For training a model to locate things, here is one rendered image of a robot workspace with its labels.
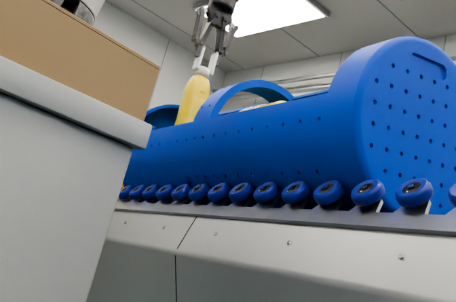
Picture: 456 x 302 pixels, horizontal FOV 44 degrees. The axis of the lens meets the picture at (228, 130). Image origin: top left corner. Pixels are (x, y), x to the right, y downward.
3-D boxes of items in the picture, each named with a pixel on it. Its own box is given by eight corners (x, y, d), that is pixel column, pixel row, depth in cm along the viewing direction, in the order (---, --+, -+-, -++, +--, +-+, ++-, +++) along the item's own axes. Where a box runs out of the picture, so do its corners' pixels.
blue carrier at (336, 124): (347, 211, 74) (365, 9, 79) (106, 201, 147) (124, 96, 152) (477, 236, 88) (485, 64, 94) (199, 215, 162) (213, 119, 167)
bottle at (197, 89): (167, 133, 149) (185, 70, 154) (189, 142, 152) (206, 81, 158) (179, 129, 143) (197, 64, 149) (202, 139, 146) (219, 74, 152)
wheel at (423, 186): (435, 174, 67) (442, 188, 68) (405, 175, 71) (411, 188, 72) (415, 196, 65) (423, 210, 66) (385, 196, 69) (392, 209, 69)
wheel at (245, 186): (250, 185, 97) (255, 195, 97) (248, 177, 101) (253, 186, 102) (227, 197, 97) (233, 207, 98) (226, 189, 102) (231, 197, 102)
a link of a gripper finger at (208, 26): (221, 13, 156) (217, 10, 155) (204, 45, 152) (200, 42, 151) (214, 17, 159) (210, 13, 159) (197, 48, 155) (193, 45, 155)
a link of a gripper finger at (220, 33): (216, 18, 159) (220, 20, 160) (212, 56, 158) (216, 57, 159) (223, 14, 156) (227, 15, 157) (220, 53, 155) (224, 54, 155)
